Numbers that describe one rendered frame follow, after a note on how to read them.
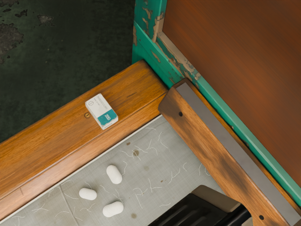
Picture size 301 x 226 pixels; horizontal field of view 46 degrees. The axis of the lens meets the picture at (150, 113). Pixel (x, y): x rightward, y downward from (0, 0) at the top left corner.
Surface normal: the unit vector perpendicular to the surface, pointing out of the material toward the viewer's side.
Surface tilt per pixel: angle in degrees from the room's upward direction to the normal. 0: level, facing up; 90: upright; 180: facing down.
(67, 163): 45
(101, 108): 0
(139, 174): 0
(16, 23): 0
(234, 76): 90
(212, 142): 67
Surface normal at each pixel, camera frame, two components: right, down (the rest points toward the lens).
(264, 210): -0.70, 0.31
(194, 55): -0.80, 0.52
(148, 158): 0.07, -0.40
